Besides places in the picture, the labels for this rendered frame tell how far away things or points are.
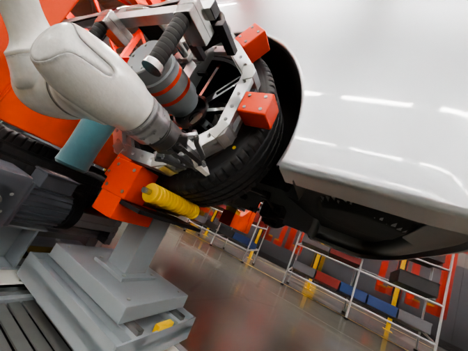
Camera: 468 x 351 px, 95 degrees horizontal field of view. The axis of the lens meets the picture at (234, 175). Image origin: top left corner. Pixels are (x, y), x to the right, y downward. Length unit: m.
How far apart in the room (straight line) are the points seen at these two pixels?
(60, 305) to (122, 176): 0.39
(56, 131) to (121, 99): 0.73
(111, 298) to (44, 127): 0.68
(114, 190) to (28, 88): 0.34
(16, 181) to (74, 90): 0.54
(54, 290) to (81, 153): 0.40
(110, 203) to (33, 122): 0.48
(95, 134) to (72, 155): 0.08
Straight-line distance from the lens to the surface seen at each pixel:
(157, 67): 0.53
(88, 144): 0.77
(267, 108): 0.60
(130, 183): 0.70
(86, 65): 0.38
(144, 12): 0.82
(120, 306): 0.72
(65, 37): 0.39
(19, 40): 0.54
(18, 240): 1.13
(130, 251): 0.86
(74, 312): 0.79
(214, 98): 0.86
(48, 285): 0.90
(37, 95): 0.51
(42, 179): 0.96
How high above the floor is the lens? 0.52
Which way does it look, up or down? 13 degrees up
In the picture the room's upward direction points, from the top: 25 degrees clockwise
